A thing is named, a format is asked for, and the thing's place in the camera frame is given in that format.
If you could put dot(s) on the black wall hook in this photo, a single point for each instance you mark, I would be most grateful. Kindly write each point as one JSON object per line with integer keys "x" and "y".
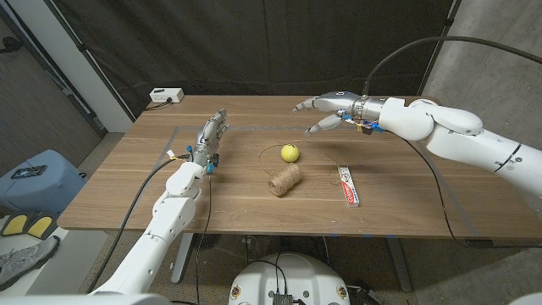
{"x": 10, "y": 43}

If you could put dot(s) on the yellow tennis ball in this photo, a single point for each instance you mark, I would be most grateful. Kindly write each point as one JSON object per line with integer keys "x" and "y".
{"x": 290, "y": 153}

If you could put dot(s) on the black backdrop pole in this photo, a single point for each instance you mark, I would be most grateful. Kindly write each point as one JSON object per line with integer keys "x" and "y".
{"x": 439, "y": 44}
{"x": 86, "y": 53}

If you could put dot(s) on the brown twine spool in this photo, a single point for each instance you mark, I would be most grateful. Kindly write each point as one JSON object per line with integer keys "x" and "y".
{"x": 284, "y": 180}

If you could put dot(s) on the grey table leg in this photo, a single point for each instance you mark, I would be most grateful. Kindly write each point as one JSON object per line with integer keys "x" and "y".
{"x": 399, "y": 262}

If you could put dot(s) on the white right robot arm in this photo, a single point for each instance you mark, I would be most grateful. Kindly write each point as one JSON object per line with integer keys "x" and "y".
{"x": 449, "y": 127}

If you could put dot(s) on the yellow black foot pedal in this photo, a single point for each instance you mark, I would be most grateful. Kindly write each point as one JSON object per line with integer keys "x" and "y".
{"x": 40, "y": 226}
{"x": 14, "y": 224}

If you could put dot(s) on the grey sneaker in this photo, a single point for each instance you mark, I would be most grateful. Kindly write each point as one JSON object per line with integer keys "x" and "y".
{"x": 25, "y": 260}

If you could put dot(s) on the white floor platform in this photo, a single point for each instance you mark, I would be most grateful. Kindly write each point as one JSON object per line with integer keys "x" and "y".
{"x": 72, "y": 258}

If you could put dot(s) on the black backdrop curtain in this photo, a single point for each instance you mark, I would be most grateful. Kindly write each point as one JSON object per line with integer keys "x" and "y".
{"x": 254, "y": 42}

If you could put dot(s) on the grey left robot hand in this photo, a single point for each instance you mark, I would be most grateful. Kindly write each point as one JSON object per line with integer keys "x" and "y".
{"x": 208, "y": 142}

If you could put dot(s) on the white power strip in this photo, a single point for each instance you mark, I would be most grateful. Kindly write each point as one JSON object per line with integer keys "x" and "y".
{"x": 166, "y": 95}

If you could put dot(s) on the white table leg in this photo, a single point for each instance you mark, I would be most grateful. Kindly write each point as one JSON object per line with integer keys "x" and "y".
{"x": 182, "y": 258}

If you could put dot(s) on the white red toothpaste box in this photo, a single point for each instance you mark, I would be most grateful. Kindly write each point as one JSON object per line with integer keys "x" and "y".
{"x": 348, "y": 186}

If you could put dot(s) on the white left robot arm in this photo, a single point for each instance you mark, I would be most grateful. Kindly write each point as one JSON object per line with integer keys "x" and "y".
{"x": 169, "y": 216}

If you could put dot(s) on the blue plastic bin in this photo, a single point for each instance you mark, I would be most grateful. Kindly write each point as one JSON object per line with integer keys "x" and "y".
{"x": 46, "y": 190}

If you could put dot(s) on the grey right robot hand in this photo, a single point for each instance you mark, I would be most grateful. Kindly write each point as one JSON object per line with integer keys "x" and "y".
{"x": 343, "y": 101}

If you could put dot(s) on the white robot torso base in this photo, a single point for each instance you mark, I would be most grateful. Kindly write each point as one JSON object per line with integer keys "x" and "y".
{"x": 292, "y": 275}

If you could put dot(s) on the black flat device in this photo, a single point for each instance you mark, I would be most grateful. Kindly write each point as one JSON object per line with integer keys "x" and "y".
{"x": 29, "y": 171}

